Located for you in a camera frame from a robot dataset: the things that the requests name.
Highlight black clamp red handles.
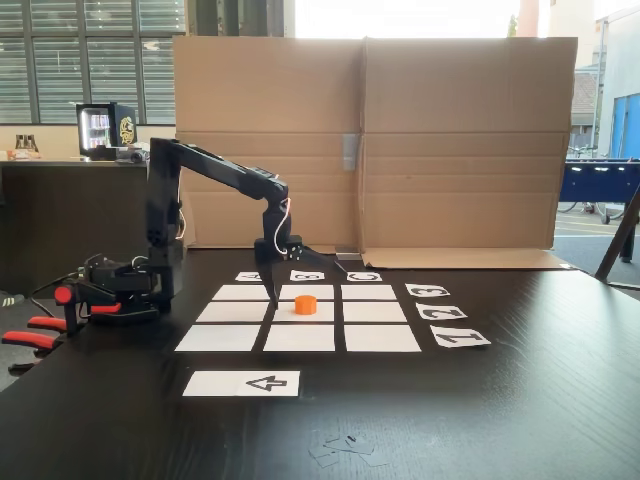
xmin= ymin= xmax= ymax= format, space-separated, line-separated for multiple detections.
xmin=0 ymin=315 xmax=69 ymax=377

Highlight blue foosball table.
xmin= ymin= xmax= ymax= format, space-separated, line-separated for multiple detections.
xmin=558 ymin=157 xmax=640 ymax=225

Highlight white arrow paper sheet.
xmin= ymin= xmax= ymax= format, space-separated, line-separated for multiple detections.
xmin=182 ymin=370 xmax=302 ymax=399

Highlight paper sheet number 1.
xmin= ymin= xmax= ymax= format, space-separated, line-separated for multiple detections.
xmin=429 ymin=324 xmax=493 ymax=349

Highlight dark wooden counter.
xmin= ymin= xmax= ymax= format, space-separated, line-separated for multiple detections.
xmin=0 ymin=158 xmax=177 ymax=297

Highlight black bar clamp red trigger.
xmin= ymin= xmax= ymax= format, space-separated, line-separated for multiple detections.
xmin=53 ymin=284 xmax=123 ymax=339

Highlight paper sheet number 3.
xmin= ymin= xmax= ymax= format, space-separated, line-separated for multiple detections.
xmin=404 ymin=283 xmax=451 ymax=299

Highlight large brown cardboard screen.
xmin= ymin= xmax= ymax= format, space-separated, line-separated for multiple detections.
xmin=172 ymin=35 xmax=579 ymax=272

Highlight black mini fridge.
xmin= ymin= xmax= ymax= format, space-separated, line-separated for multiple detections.
xmin=75 ymin=102 xmax=138 ymax=162

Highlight paper sheet number 2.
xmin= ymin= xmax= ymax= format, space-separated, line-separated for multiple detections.
xmin=415 ymin=302 xmax=470 ymax=321

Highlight blue door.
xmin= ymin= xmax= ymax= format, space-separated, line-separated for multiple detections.
xmin=612 ymin=92 xmax=640 ymax=161

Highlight black stand leg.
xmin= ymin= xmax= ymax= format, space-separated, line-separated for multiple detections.
xmin=594 ymin=182 xmax=640 ymax=293

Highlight black power cable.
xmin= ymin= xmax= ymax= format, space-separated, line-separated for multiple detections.
xmin=29 ymin=272 xmax=84 ymax=304

